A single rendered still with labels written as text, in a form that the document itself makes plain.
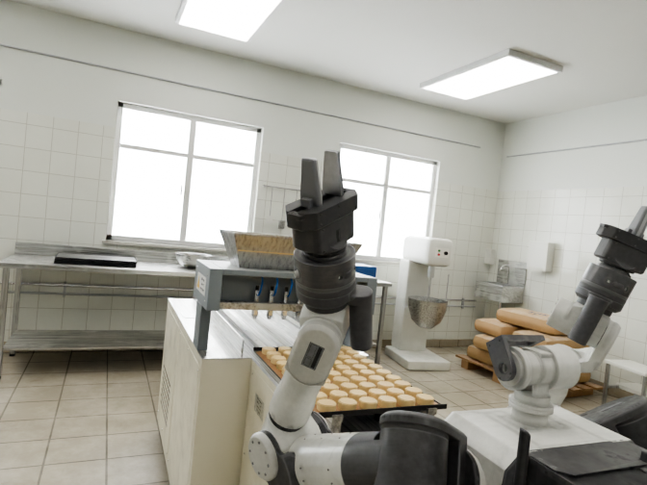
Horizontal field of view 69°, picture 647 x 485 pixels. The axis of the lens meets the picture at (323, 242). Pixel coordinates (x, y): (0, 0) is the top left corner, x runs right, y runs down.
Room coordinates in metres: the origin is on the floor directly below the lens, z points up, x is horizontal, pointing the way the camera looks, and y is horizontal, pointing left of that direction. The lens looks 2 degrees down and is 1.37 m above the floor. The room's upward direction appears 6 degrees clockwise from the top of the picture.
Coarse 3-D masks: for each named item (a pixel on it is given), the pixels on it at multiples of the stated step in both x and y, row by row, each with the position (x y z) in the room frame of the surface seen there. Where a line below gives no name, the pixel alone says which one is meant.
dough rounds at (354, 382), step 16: (256, 352) 1.69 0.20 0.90; (272, 352) 1.64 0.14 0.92; (288, 352) 1.66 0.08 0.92; (352, 352) 1.75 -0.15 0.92; (272, 368) 1.53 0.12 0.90; (336, 368) 1.54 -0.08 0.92; (352, 368) 1.57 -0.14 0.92; (368, 368) 1.60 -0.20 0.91; (336, 384) 1.41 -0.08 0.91; (352, 384) 1.38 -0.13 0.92; (368, 384) 1.40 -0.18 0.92; (384, 384) 1.42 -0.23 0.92; (400, 384) 1.43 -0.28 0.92; (320, 400) 1.23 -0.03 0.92; (336, 400) 1.27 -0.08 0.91; (352, 400) 1.25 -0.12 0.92; (368, 400) 1.26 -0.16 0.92; (384, 400) 1.28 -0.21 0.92; (400, 400) 1.31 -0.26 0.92; (416, 400) 1.34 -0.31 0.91; (432, 400) 1.33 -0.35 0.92
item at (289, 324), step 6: (264, 312) 2.72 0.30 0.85; (276, 312) 2.52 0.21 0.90; (276, 318) 2.51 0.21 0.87; (288, 318) 2.39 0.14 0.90; (282, 324) 2.42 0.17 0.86; (288, 324) 2.34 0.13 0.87; (294, 324) 2.27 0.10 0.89; (288, 330) 2.34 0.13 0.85; (294, 330) 2.26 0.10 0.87; (294, 336) 2.26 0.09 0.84; (432, 408) 1.29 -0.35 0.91; (432, 414) 1.29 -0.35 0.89
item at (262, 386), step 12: (252, 360) 1.82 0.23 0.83; (252, 372) 1.79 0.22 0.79; (264, 372) 1.67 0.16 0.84; (252, 384) 1.78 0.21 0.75; (264, 384) 1.65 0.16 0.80; (276, 384) 1.56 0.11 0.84; (252, 396) 1.76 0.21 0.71; (264, 396) 1.64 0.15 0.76; (252, 408) 1.75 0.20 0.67; (264, 408) 1.63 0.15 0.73; (252, 420) 1.74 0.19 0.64; (264, 420) 1.62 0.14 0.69; (348, 420) 1.32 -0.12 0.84; (360, 420) 1.33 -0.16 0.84; (372, 420) 1.34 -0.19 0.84; (252, 432) 1.72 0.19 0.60; (348, 432) 1.24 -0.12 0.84; (252, 468) 1.69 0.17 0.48; (240, 480) 1.82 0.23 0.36; (252, 480) 1.67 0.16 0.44; (264, 480) 1.56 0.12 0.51
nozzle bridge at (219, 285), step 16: (208, 272) 1.78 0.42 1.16; (224, 272) 1.78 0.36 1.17; (240, 272) 1.80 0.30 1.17; (256, 272) 1.83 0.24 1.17; (272, 272) 1.85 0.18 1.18; (288, 272) 1.88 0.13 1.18; (208, 288) 1.76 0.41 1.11; (224, 288) 1.86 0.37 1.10; (240, 288) 1.89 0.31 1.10; (208, 304) 1.76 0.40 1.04; (224, 304) 1.82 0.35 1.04; (240, 304) 1.84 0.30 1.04; (256, 304) 1.87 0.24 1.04; (272, 304) 1.89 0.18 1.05; (288, 304) 1.92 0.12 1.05; (208, 320) 1.86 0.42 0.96; (208, 336) 1.87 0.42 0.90
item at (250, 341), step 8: (224, 312) 2.37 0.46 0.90; (232, 320) 2.19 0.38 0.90; (240, 328) 2.06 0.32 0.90; (248, 336) 1.92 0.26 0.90; (248, 344) 1.91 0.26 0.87; (256, 344) 1.82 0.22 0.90; (256, 360) 1.80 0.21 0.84; (264, 368) 1.70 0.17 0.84; (272, 376) 1.61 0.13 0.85; (336, 416) 1.17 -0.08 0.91; (328, 424) 1.19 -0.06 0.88; (336, 424) 1.18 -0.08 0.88; (336, 432) 1.18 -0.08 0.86
